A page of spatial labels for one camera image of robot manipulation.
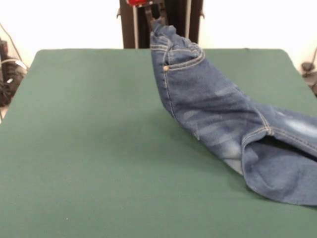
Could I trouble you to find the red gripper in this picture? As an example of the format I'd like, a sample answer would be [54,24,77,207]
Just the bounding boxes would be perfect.
[126,0,167,27]

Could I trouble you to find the blue denim jeans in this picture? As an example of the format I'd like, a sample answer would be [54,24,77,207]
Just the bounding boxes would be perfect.
[150,19,317,208]

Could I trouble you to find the dark green table cloth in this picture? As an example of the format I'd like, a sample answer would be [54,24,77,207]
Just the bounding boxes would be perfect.
[0,48,317,238]

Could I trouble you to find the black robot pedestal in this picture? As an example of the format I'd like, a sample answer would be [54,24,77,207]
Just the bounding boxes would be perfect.
[115,0,206,49]

